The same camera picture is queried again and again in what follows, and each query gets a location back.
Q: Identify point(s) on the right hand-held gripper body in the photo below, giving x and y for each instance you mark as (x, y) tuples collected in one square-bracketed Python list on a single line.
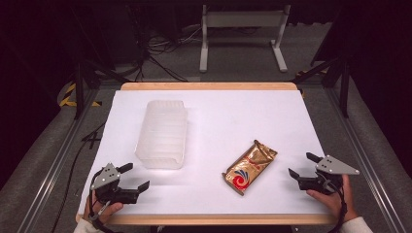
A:
[(330, 168)]

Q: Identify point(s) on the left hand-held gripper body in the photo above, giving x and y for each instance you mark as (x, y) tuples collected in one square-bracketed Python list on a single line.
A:
[(113, 194)]

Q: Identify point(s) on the gold foil snack packet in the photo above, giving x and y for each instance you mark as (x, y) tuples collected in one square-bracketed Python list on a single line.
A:
[(249, 168)]

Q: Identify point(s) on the translucent plastic container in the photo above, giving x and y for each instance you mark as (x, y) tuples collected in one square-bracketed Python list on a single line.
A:
[(162, 134)]

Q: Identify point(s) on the person's left hand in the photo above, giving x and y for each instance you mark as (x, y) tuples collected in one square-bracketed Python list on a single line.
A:
[(105, 209)]

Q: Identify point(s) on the person's right hand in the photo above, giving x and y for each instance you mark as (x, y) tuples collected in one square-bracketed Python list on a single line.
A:
[(333, 200)]

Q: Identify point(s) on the black tripod stand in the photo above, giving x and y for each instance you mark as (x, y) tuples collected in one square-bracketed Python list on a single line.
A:
[(79, 90), (344, 87)]

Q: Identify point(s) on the white table cover sheet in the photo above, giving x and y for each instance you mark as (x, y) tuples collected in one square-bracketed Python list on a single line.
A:
[(226, 113)]

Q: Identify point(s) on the yellow black hazard tape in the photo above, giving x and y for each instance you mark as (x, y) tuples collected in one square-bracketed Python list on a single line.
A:
[(69, 95)]

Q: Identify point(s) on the aluminium floor rail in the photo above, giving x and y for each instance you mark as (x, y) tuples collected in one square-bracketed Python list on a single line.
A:
[(366, 161), (55, 165)]

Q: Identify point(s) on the white metal frame stand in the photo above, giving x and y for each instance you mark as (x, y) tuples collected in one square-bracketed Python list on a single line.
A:
[(243, 19)]

